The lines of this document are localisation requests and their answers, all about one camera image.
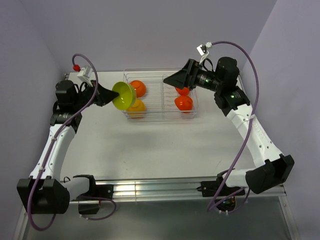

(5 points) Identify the orange bowl carried to rack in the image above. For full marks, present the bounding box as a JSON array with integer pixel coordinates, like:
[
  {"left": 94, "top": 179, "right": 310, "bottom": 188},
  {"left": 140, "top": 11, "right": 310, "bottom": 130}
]
[{"left": 174, "top": 95, "right": 194, "bottom": 114}]

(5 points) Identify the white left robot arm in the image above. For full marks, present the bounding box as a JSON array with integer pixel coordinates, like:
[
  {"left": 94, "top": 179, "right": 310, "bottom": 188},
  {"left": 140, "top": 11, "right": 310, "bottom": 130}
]
[{"left": 17, "top": 80, "right": 119, "bottom": 214}]

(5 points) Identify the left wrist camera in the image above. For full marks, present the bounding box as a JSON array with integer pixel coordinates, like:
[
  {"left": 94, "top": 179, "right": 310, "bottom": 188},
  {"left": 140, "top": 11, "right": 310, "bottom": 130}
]
[{"left": 72, "top": 64, "right": 93, "bottom": 87}]

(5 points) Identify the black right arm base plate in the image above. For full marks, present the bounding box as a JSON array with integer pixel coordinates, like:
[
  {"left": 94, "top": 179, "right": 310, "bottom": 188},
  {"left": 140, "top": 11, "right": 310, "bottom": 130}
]
[{"left": 196, "top": 180, "right": 241, "bottom": 197}]

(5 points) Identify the orange bowl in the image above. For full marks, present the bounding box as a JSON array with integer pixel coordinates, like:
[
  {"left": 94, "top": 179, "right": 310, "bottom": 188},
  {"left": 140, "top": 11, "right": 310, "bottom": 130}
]
[{"left": 175, "top": 87, "right": 190, "bottom": 96}]

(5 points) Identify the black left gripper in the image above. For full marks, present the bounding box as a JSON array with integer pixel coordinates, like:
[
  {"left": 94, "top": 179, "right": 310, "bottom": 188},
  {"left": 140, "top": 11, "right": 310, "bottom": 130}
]
[{"left": 73, "top": 80, "right": 119, "bottom": 111}]

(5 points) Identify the aluminium table edge rail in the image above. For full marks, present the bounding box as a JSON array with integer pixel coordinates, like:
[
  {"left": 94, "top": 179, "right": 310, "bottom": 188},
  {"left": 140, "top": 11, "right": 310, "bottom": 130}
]
[{"left": 67, "top": 176, "right": 287, "bottom": 206}]

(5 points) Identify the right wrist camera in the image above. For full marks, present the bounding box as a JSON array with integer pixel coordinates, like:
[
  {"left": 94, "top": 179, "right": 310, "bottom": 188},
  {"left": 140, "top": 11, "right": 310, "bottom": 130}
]
[{"left": 196, "top": 42, "right": 213, "bottom": 66}]

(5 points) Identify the white bowl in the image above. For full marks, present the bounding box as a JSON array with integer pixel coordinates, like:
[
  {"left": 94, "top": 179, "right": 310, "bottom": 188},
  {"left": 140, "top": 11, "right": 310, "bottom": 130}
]
[{"left": 129, "top": 80, "right": 147, "bottom": 98}]

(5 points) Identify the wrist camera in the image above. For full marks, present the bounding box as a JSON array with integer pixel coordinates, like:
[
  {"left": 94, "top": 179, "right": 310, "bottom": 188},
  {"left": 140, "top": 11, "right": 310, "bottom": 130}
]
[
  {"left": 196, "top": 42, "right": 213, "bottom": 66},
  {"left": 72, "top": 64, "right": 93, "bottom": 87}
]

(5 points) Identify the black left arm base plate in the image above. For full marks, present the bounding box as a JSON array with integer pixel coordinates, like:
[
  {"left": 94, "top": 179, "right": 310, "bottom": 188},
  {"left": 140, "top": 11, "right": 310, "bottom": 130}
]
[{"left": 75, "top": 184, "right": 114, "bottom": 201}]

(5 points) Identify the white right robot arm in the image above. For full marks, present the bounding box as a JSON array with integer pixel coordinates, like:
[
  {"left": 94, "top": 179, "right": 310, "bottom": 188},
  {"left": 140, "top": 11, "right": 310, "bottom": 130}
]
[{"left": 163, "top": 57, "right": 295, "bottom": 195}]

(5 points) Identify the green bowl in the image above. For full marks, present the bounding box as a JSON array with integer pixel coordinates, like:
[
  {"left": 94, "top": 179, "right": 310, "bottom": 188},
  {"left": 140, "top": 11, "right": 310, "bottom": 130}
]
[{"left": 112, "top": 81, "right": 137, "bottom": 111}]

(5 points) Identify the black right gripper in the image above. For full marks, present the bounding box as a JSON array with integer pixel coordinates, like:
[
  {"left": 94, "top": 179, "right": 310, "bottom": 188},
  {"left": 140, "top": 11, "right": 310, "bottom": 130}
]
[{"left": 163, "top": 59, "right": 223, "bottom": 93}]

